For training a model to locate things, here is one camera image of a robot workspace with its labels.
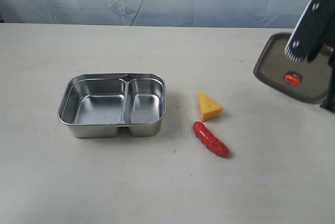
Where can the yellow toy cheese wedge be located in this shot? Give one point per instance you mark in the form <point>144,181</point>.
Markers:
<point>208,108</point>

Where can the dark transparent box lid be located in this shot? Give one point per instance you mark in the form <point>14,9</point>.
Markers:
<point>304,81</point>

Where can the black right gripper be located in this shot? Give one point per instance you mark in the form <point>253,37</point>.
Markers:
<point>328,103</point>

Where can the stainless steel lunch box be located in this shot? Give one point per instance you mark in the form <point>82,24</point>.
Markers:
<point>99,105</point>

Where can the red toy sausage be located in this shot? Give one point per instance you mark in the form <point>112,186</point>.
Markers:
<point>211,142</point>

